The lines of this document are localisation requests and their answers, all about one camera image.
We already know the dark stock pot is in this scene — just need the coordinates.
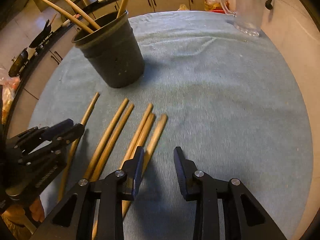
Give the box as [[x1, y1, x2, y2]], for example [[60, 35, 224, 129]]
[[8, 48, 29, 78]]

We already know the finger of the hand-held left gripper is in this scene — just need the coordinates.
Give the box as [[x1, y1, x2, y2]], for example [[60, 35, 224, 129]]
[[6, 119, 75, 150], [15, 124, 85, 165]]

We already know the orange white plastic bag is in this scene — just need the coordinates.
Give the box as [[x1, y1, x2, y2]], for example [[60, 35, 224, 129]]
[[0, 67, 22, 125]]

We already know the clear glass mug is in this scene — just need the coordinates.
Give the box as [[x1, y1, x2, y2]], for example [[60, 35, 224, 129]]
[[220, 0, 265, 37]]

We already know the blue table cloth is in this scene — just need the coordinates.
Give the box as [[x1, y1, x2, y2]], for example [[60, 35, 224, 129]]
[[26, 10, 314, 240]]

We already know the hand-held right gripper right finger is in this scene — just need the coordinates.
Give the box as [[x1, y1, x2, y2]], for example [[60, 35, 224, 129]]
[[174, 146, 288, 240]]

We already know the person's left hand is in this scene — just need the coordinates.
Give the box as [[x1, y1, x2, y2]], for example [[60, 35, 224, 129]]
[[1, 197, 46, 234]]

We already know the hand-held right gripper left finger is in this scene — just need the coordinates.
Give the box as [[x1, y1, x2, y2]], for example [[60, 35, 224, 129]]
[[30, 146, 145, 240]]

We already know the black wok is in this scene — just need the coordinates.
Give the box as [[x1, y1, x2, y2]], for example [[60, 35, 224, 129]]
[[29, 14, 58, 48]]

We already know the black utensil holder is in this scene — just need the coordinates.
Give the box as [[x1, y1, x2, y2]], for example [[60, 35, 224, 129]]
[[72, 10, 145, 88]]

